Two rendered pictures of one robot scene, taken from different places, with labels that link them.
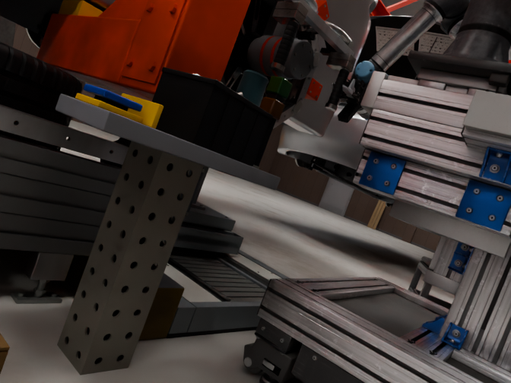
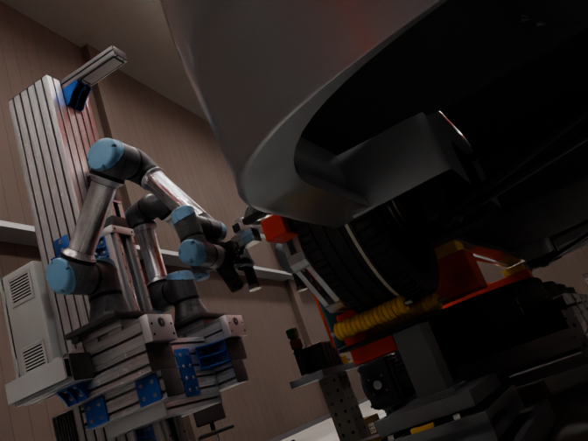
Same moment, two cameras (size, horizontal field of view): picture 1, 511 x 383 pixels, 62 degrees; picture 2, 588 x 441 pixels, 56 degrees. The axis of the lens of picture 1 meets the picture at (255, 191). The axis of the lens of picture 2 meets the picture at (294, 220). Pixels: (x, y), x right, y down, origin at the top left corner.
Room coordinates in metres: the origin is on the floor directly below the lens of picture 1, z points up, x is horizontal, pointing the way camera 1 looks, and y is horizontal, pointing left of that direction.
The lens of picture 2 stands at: (3.40, -0.43, 0.33)
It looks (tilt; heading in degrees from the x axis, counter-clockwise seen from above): 18 degrees up; 165
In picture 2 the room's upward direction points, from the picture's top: 20 degrees counter-clockwise
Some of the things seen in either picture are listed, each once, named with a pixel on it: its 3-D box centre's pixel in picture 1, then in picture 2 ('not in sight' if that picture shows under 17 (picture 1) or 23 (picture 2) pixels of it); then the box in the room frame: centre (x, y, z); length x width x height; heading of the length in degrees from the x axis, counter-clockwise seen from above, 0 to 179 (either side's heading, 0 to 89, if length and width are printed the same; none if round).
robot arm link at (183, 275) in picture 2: (499, 7); (181, 286); (0.98, -0.37, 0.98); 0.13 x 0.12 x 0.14; 42
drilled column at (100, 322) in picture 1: (130, 254); (348, 421); (0.79, 0.18, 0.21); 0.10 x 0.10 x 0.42; 50
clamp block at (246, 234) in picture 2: (341, 61); (246, 239); (1.55, -0.12, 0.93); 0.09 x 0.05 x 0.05; 50
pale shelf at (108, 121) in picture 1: (182, 148); (328, 373); (0.81, 0.16, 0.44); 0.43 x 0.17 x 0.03; 140
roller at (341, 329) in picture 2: not in sight; (370, 318); (1.71, 0.14, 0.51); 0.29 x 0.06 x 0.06; 50
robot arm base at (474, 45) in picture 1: (476, 56); (189, 311); (0.98, -0.36, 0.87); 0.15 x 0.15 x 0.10
